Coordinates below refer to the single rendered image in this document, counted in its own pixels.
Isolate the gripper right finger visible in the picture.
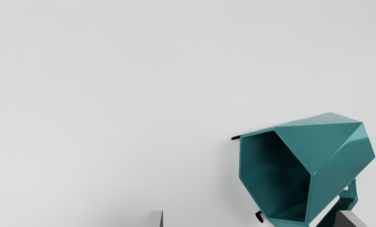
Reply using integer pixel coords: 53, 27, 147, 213
331, 210, 368, 227

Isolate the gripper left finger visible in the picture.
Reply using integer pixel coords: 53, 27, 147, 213
146, 210, 163, 227

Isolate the teal faceted mug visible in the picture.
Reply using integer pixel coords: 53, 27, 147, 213
239, 112, 376, 227

